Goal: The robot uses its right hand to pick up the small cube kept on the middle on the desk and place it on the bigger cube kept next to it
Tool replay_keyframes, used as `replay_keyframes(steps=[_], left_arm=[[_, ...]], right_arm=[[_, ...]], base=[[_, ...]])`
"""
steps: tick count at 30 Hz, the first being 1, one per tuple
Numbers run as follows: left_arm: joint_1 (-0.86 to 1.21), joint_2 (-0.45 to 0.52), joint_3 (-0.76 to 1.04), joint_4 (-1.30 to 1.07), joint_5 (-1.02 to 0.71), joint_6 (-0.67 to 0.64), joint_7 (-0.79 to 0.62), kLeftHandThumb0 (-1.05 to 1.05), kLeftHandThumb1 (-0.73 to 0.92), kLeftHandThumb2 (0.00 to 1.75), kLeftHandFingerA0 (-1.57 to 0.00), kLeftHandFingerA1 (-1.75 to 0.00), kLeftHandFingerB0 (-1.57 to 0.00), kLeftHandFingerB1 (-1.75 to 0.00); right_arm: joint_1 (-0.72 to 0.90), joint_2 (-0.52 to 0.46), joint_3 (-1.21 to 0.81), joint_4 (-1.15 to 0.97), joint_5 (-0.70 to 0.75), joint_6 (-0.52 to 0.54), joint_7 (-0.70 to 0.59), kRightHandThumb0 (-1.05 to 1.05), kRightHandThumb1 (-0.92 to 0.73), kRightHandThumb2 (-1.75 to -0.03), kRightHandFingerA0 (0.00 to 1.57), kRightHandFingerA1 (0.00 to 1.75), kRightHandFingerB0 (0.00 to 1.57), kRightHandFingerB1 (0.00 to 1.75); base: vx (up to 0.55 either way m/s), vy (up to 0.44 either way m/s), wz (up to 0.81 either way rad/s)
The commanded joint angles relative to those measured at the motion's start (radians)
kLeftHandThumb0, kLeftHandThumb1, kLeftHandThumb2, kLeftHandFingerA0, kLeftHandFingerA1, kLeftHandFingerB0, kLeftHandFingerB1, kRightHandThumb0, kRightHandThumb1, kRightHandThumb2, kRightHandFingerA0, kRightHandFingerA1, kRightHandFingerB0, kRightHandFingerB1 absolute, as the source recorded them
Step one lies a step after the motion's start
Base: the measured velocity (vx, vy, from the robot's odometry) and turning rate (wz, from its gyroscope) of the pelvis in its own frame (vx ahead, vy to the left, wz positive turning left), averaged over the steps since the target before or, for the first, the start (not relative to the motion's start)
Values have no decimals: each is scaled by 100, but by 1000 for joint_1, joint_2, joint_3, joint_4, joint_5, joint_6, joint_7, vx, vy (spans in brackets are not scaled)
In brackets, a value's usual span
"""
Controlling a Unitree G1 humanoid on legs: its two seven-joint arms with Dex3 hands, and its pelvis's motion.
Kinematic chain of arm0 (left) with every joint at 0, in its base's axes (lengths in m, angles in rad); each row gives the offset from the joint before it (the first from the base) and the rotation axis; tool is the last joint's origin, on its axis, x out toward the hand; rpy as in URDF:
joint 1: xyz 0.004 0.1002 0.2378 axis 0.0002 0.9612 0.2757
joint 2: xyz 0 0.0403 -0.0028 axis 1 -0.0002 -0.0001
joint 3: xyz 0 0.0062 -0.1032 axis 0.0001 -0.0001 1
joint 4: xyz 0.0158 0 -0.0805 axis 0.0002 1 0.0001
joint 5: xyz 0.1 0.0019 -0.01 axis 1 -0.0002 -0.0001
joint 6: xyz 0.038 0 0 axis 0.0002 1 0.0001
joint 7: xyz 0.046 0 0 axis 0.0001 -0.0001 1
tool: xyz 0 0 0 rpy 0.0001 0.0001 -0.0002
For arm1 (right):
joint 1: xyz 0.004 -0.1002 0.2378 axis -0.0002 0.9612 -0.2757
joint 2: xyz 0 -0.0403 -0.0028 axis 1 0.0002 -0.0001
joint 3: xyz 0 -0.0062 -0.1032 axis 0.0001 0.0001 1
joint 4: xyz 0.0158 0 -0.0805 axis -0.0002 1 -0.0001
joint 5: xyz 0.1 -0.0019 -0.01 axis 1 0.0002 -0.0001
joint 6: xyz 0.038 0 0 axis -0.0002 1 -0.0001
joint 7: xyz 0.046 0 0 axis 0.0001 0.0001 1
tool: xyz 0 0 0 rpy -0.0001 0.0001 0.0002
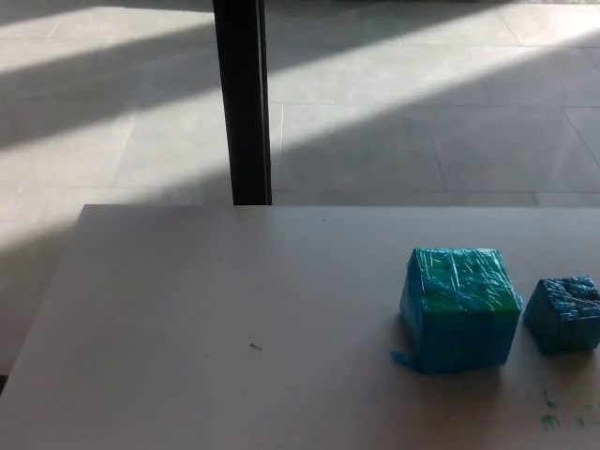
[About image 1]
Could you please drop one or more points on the black vertical post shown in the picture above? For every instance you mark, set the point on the black vertical post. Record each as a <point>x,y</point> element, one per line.
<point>244,103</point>

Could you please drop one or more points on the large blue-green wrapped cube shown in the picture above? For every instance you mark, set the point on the large blue-green wrapped cube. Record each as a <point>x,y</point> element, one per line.
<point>461,323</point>

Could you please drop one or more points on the small blue cube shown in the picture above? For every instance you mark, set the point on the small blue cube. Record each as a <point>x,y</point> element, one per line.
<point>558,323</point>

